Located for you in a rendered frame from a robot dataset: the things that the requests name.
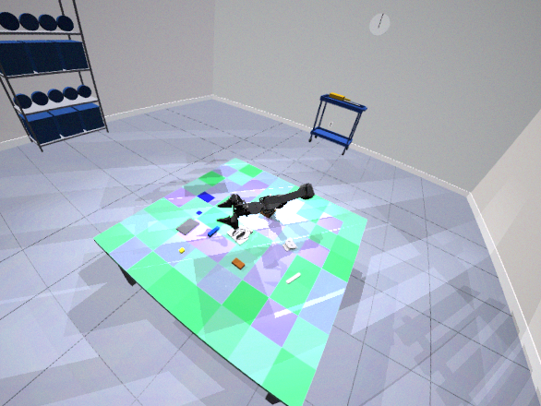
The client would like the white plate with two round holes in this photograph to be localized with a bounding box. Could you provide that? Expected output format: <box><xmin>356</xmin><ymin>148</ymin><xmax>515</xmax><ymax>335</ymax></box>
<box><xmin>285</xmin><ymin>238</ymin><xmax>297</xmax><ymax>249</ymax></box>

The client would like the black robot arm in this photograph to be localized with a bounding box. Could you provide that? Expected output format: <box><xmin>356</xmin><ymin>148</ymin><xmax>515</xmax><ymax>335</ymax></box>
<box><xmin>231</xmin><ymin>183</ymin><xmax>315</xmax><ymax>215</ymax></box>

